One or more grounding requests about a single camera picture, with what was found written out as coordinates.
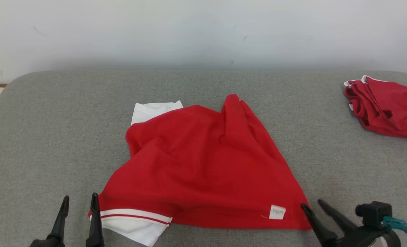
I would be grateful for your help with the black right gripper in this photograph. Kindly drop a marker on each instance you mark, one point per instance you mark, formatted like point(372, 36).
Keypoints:
point(356, 239)

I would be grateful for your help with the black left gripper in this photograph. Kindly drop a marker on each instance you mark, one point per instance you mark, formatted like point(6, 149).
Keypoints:
point(49, 243)

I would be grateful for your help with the red shorts with white stripe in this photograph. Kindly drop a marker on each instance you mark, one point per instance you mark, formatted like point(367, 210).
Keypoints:
point(385, 106)

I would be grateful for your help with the red shirt with white sleeves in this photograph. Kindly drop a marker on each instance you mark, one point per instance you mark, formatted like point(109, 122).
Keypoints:
point(206, 164)

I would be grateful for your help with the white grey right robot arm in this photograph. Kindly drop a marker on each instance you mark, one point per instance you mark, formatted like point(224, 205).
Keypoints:
point(378, 243)

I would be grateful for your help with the grey fabric sofa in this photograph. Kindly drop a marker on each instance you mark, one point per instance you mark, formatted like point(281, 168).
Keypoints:
point(86, 120)

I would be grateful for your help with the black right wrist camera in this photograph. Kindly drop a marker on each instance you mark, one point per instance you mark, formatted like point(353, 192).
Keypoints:
point(374, 214)

